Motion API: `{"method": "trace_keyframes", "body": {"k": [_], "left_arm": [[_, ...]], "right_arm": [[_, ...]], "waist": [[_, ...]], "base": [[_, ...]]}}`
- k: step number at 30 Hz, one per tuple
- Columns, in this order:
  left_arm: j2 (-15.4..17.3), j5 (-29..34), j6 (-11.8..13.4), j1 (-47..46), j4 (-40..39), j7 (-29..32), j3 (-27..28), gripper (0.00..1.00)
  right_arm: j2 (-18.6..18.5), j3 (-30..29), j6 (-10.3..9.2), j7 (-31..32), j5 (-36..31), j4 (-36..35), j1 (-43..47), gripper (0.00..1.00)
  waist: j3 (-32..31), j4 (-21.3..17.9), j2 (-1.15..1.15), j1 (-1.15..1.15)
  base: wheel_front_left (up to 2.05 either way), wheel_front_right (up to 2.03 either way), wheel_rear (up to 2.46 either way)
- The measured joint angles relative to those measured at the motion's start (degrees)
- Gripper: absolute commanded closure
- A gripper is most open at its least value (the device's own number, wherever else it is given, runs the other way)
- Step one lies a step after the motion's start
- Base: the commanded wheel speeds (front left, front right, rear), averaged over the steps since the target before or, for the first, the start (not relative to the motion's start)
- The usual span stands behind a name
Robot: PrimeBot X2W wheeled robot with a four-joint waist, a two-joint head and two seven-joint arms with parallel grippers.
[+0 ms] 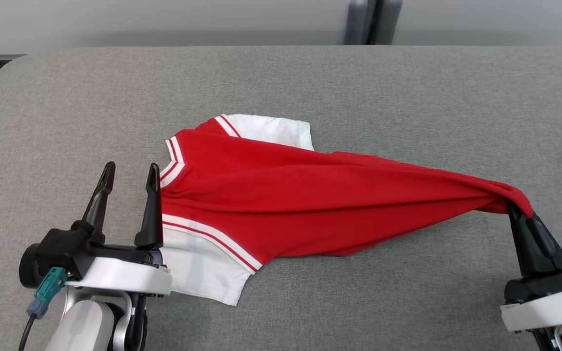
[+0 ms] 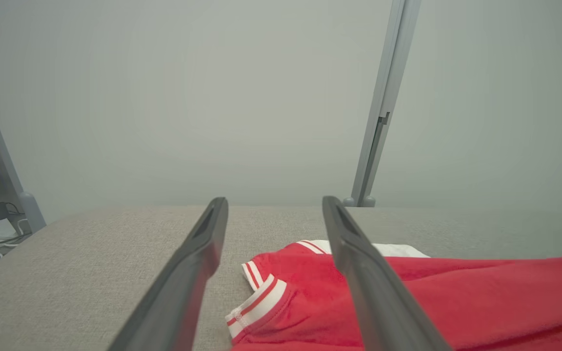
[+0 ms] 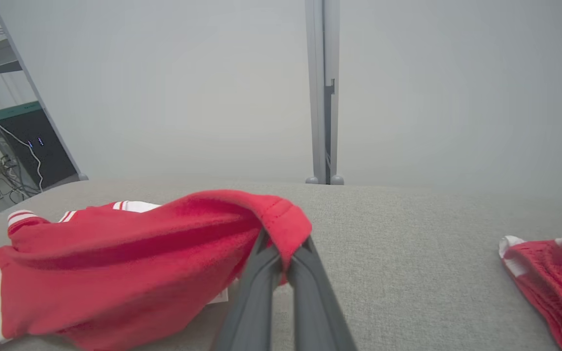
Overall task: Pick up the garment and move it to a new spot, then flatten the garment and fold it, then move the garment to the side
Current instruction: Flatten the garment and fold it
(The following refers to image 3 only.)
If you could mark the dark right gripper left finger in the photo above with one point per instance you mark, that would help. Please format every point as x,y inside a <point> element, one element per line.
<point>251,317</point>

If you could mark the red shorts with white stripe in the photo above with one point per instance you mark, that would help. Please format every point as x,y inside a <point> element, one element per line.
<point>559,282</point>

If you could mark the teal edged shelf board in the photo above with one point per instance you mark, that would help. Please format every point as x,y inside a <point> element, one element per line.
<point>3,114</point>

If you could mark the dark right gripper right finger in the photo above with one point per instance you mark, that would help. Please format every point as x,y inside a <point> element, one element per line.
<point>317,317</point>

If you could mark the black computer box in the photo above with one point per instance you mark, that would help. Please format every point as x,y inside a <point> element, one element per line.
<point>42,156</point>

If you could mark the red shirt with white sleeves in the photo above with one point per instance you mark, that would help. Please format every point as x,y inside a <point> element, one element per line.
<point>115,273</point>

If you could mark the grey partition post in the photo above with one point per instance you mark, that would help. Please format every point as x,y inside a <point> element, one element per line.
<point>317,97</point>

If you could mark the grey fabric sofa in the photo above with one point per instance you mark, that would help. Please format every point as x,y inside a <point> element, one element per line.
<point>408,243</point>

